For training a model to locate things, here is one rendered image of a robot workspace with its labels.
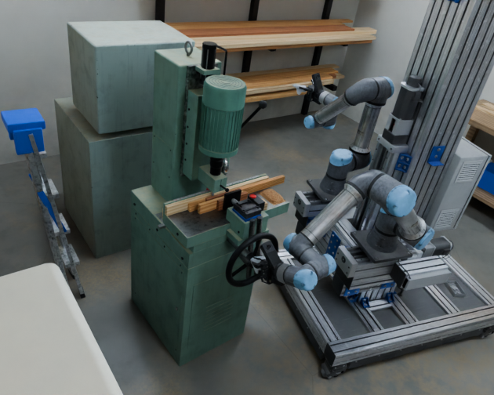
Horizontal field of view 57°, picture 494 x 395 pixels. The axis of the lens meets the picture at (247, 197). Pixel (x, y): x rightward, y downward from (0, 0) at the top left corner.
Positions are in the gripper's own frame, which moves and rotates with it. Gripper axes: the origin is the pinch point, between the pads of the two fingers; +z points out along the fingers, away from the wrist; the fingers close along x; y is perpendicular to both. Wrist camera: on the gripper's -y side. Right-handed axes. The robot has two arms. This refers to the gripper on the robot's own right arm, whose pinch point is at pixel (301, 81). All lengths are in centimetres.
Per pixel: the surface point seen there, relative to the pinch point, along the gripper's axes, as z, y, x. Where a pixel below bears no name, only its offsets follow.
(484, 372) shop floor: -159, 128, 24
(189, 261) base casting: -69, 32, -118
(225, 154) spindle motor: -60, -11, -93
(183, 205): -51, 16, -110
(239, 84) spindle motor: -55, -38, -83
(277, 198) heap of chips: -63, 23, -65
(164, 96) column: -23, -24, -102
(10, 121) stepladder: 9, -15, -164
